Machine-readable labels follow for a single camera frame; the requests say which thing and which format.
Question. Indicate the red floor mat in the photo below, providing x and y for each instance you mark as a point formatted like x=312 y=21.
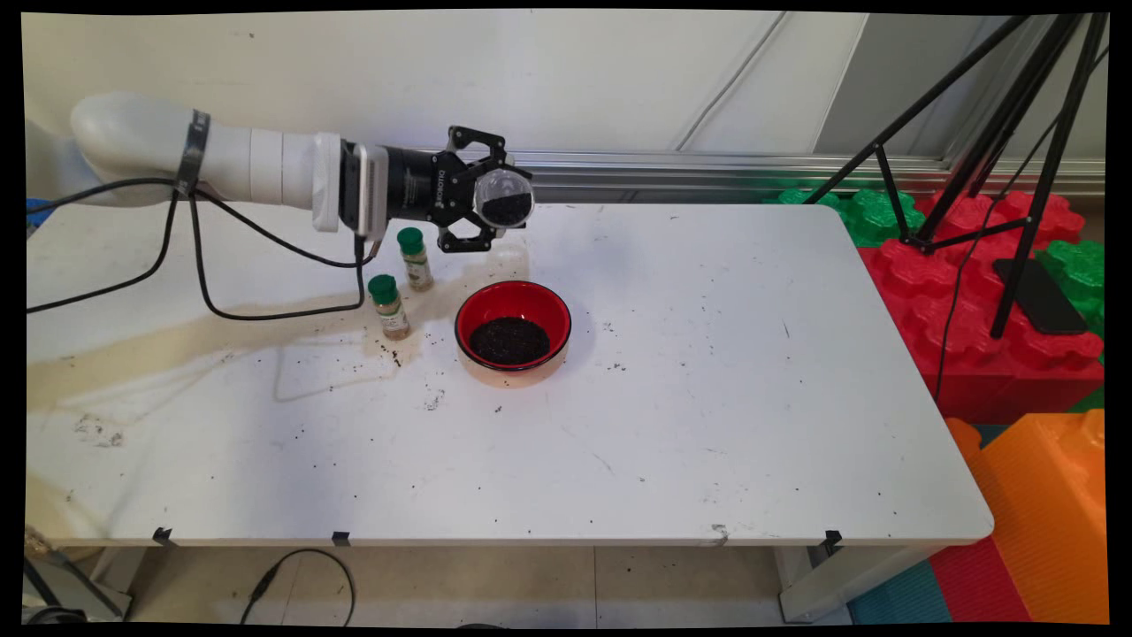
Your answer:
x=977 y=584

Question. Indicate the orange foam block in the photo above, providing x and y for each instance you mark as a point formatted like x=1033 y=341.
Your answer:
x=1044 y=513

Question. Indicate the large red foam block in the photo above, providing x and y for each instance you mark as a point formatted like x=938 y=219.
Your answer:
x=999 y=380

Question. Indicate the metal wall rail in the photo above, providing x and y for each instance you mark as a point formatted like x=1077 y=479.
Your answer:
x=707 y=168

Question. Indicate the black seeds pile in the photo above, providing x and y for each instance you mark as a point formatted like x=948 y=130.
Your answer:
x=509 y=343

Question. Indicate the teal floor mat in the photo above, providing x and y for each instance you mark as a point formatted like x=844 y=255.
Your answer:
x=893 y=597

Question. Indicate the white silver wrist camera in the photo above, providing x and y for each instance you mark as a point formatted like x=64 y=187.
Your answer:
x=370 y=190

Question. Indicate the blue foam block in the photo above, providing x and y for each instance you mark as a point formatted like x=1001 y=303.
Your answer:
x=35 y=212

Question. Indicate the green foam block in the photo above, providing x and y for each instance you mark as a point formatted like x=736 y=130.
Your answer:
x=1083 y=274
x=875 y=217

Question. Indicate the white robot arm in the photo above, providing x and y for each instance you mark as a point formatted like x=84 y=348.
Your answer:
x=248 y=164

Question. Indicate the red and black bowl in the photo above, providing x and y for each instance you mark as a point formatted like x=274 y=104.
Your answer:
x=513 y=301

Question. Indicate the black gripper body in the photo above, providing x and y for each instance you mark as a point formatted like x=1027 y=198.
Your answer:
x=424 y=186

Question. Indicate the clear jar with black seeds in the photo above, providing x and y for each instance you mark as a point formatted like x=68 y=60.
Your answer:
x=504 y=199

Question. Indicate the green-capped spice bottle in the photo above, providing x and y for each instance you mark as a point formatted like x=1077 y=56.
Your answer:
x=416 y=261
x=389 y=310

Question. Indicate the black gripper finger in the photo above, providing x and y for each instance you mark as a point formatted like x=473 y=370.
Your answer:
x=482 y=141
x=469 y=241

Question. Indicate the black tripod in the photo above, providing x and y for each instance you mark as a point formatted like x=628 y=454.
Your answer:
x=1049 y=177

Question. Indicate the white table leg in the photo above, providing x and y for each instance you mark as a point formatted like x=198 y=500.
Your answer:
x=831 y=584
x=110 y=575

